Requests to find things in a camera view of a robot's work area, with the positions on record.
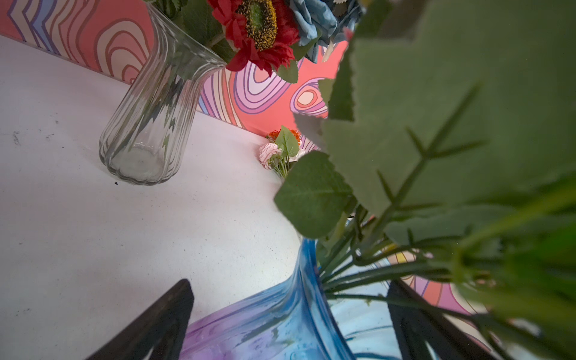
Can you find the white green flower bunch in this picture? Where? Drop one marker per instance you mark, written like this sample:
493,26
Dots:
453,125

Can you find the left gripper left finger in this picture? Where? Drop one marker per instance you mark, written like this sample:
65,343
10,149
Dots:
158,333

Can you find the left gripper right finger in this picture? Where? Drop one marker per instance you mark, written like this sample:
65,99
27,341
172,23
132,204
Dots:
422,331

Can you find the clear ribbed glass vase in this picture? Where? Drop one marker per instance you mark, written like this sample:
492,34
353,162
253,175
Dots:
145,140

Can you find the orange flower stem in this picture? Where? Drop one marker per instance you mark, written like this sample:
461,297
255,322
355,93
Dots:
282,150

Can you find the blue purple glass vase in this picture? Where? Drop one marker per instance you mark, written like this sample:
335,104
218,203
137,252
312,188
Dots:
294,320

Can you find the teal rose flower stem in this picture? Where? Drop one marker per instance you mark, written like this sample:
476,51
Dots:
324,23

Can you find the red flower stem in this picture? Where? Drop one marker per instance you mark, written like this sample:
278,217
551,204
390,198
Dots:
260,32

